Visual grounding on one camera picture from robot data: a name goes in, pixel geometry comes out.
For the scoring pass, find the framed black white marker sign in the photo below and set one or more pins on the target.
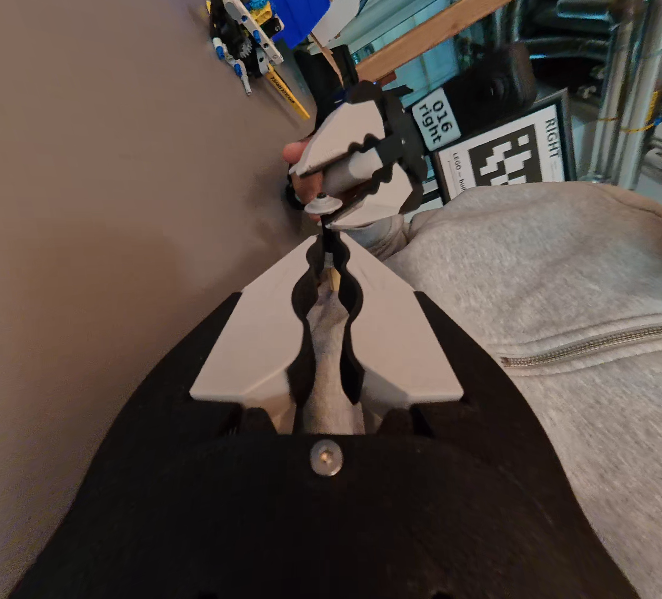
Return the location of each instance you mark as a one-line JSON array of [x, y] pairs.
[[512, 154]]

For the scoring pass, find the grey zip sweatshirt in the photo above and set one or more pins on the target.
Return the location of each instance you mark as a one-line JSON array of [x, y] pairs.
[[595, 428]]

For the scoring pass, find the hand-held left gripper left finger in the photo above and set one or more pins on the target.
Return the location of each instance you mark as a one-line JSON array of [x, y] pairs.
[[248, 340]]

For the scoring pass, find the tan lego axle connector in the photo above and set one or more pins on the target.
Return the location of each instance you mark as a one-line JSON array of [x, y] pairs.
[[334, 281]]

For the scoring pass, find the partly built lego model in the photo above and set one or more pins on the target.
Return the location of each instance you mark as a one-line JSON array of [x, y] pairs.
[[243, 25]]

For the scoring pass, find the silver ventilation ducts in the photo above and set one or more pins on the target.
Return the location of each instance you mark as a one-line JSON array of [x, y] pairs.
[[620, 66]]

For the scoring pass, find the yellow printed lego beam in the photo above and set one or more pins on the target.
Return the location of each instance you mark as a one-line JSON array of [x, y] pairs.
[[287, 92]]

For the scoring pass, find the grey lego pulley wheel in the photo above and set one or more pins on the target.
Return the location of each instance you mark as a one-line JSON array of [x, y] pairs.
[[323, 206]]

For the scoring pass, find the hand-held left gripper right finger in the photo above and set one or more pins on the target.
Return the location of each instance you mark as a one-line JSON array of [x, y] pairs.
[[403, 345]]

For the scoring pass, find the wooden ceiling beam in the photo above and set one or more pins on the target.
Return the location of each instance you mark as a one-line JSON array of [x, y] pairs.
[[465, 4]]

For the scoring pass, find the person's right hand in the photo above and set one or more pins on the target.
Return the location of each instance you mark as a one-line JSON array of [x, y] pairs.
[[305, 185]]

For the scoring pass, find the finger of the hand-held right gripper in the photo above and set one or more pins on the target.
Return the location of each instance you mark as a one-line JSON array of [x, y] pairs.
[[346, 128], [377, 206]]

